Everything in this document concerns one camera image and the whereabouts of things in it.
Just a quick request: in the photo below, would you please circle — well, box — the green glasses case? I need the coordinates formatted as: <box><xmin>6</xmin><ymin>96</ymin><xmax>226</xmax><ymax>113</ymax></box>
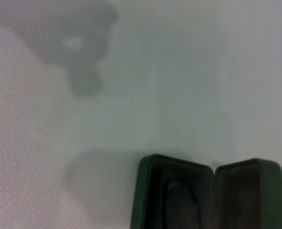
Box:
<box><xmin>129</xmin><ymin>153</ymin><xmax>282</xmax><ymax>229</ymax></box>

